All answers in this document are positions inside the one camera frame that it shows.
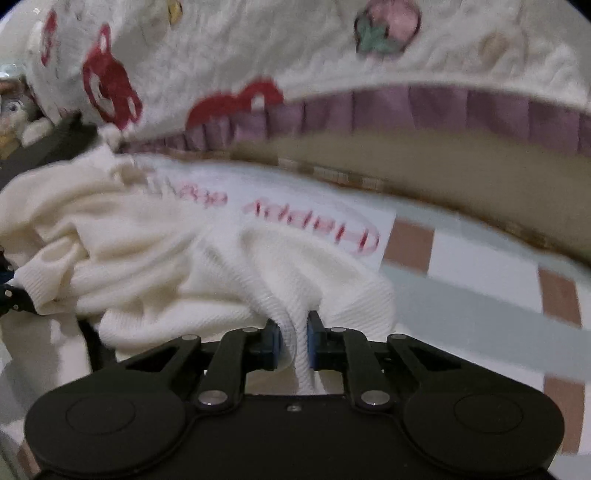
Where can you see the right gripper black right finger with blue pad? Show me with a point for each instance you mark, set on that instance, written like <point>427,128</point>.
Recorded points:
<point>349,353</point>

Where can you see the white bear print quilt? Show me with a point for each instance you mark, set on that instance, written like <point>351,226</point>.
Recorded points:
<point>204,74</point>

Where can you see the cream white knit sweater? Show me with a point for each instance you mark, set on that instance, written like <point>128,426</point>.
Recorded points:
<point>92,238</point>

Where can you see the plush bunny toy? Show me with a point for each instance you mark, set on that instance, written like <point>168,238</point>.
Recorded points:
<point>21,121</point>

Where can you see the beige bed base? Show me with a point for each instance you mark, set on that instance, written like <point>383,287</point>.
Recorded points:
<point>538,195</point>

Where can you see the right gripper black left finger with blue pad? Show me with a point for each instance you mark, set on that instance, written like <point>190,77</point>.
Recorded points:
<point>239,353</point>

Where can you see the checkered panda cartoon rug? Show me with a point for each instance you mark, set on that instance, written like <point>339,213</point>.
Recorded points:
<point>457,285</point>

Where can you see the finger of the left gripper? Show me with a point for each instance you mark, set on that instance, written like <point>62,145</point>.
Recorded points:
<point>12,298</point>

